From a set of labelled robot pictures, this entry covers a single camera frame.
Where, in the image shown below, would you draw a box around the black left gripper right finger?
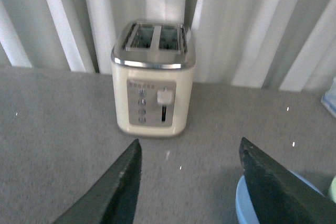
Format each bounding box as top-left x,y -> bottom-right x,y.
240,137 -> 335,223

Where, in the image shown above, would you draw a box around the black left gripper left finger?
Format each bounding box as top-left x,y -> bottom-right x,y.
54,139 -> 142,223

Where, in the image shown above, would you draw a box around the clear plastic food container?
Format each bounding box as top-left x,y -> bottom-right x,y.
321,78 -> 336,118

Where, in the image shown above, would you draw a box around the white pleated curtain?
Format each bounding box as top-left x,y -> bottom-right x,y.
1,0 -> 335,91

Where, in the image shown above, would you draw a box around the green bowl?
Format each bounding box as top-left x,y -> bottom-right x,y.
328,176 -> 336,202

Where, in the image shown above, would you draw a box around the cream two-slot toaster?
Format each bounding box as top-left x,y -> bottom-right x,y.
111,21 -> 196,137

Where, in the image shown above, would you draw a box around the blue bowl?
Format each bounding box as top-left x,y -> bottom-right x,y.
235,169 -> 326,224

